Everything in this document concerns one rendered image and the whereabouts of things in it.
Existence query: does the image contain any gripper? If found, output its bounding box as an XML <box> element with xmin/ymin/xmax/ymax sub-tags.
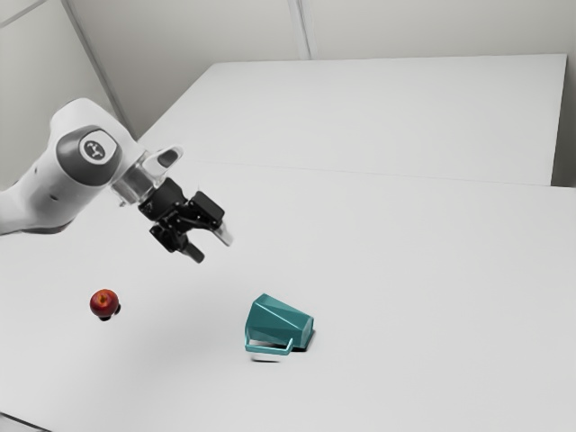
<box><xmin>137</xmin><ymin>177</ymin><xmax>236</xmax><ymax>265</ymax></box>

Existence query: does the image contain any teal faceted mug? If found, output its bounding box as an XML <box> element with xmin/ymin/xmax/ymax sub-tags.
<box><xmin>243</xmin><ymin>292</ymin><xmax>315</xmax><ymax>356</ymax></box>

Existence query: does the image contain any red apple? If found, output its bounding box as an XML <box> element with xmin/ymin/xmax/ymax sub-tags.
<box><xmin>88</xmin><ymin>288</ymin><xmax>121</xmax><ymax>319</ymax></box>

